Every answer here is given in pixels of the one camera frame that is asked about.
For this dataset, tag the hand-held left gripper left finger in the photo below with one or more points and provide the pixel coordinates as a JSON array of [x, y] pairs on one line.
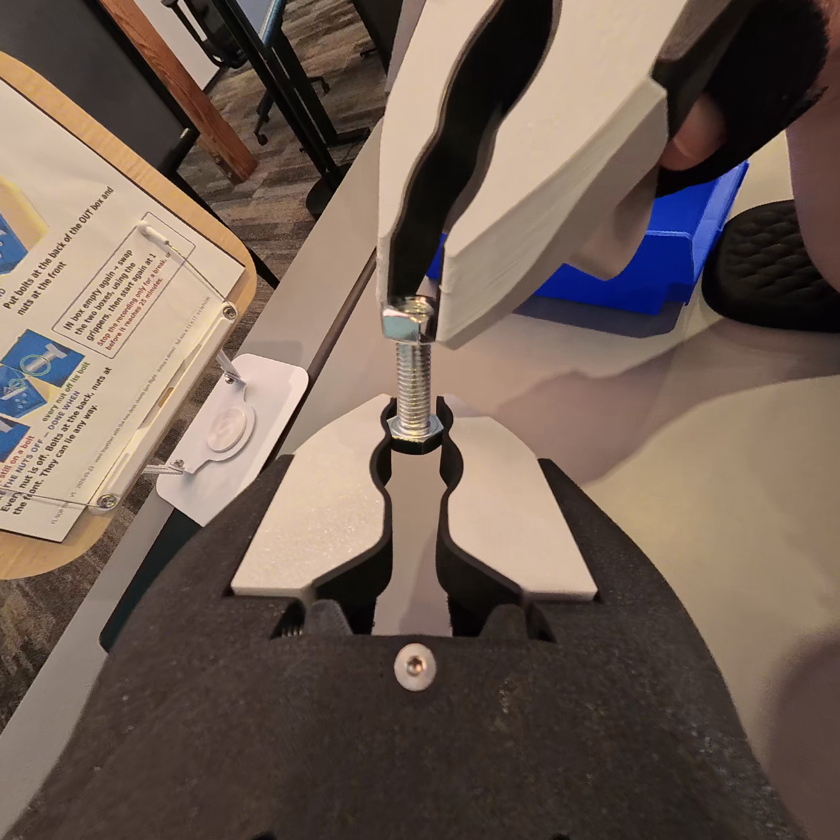
[[315, 512]]

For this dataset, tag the silver hex bolt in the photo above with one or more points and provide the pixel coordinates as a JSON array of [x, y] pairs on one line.
[[413, 387]]

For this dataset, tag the brown wooden post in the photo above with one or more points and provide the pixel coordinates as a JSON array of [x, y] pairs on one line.
[[177, 85]]

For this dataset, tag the black framed sign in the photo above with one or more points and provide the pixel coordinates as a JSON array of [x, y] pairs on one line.
[[79, 52]]

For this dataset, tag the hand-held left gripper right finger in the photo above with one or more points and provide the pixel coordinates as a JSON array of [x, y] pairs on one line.
[[518, 518]]

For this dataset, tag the silver hex nut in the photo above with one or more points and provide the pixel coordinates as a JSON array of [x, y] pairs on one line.
[[403, 323]]

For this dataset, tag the white stand base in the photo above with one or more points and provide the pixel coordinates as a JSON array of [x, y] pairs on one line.
[[275, 394]]

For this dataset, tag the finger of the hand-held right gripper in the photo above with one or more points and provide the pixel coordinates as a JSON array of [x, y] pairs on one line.
[[413, 131], [564, 184]]

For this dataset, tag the light wooden board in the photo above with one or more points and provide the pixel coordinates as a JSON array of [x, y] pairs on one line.
[[39, 558]]

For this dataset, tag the person's right hand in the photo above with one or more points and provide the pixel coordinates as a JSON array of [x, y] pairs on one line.
[[692, 138]]

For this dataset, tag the blue plastic bin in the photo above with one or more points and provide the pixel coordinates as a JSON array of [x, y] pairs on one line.
[[695, 249]]

